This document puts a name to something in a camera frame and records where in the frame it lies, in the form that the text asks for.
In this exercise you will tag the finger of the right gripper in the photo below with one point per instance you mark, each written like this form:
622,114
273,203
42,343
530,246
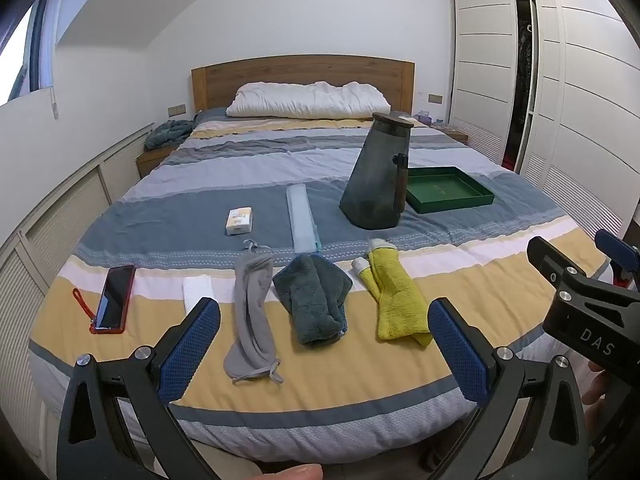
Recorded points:
624,258
555,267

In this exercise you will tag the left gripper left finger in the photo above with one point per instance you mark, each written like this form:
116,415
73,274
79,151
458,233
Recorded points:
94,440

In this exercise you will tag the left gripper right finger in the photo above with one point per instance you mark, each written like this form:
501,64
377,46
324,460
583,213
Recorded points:
551,442

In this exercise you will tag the yellow towel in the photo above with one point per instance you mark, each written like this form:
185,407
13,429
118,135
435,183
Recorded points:
402,310

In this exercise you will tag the grey fleece cloth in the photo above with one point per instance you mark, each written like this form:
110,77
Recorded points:
253,354

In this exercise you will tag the white cloth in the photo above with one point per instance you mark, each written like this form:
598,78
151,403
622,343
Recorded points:
194,288

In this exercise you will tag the dark teal fluffy towel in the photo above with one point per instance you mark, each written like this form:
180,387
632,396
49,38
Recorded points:
313,290

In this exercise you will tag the clear blue plastic roll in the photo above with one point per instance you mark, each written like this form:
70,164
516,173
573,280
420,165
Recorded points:
304,231

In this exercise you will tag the tissue pack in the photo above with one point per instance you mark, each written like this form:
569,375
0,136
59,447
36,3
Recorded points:
239,221

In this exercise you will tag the right hand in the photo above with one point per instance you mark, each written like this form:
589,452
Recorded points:
599,386

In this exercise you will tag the left hand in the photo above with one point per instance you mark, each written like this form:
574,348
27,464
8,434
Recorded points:
301,472

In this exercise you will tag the red case smartphone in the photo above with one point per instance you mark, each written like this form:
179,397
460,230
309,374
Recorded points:
111,313

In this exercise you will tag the green tray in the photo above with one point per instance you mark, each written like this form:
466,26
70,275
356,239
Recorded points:
437,189

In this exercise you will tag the right wooden nightstand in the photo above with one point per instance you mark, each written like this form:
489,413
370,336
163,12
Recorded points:
457,135

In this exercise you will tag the wooden nightstand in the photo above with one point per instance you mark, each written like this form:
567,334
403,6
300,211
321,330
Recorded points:
457,135
149,160

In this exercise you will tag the purple tissue box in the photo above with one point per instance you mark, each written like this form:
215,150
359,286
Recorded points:
424,117

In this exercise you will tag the white wardrobe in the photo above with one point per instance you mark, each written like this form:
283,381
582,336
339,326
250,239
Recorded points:
550,89

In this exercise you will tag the left wooden nightstand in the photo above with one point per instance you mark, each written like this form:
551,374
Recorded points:
149,160

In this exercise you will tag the white pillow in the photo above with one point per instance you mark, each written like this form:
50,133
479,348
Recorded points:
319,100

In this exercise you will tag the teal blanket on nightstand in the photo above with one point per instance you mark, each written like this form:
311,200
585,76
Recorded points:
170,133

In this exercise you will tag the wooden headboard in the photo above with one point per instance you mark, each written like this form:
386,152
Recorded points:
216,85

